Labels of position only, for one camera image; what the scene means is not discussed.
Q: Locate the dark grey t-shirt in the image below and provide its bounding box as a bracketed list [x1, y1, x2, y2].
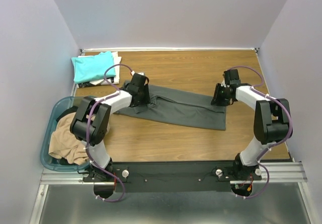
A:
[115, 85, 226, 130]

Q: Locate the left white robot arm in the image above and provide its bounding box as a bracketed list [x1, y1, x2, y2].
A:
[70, 72, 150, 181]

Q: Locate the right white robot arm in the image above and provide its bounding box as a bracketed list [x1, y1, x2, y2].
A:
[211, 67, 293, 180]

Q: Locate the white folded t-shirt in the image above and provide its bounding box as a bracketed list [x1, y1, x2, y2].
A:
[76, 52, 123, 88]

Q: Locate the teal folded t-shirt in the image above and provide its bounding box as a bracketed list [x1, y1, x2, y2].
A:
[71, 51, 114, 84]

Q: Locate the black garment in bin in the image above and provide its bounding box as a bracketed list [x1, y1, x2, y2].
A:
[56, 106, 78, 122]

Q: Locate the beige crumpled t-shirt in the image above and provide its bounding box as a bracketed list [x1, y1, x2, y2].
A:
[48, 112, 89, 166]

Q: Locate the teal plastic bin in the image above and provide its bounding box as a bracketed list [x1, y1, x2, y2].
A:
[40, 96, 90, 172]

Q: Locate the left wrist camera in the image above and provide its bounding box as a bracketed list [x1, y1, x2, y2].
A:
[131, 71, 147, 85]

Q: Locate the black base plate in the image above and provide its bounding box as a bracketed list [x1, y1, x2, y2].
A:
[83, 161, 261, 193]

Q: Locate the aluminium frame rail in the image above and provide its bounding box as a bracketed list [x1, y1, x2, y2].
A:
[40, 162, 307, 185]

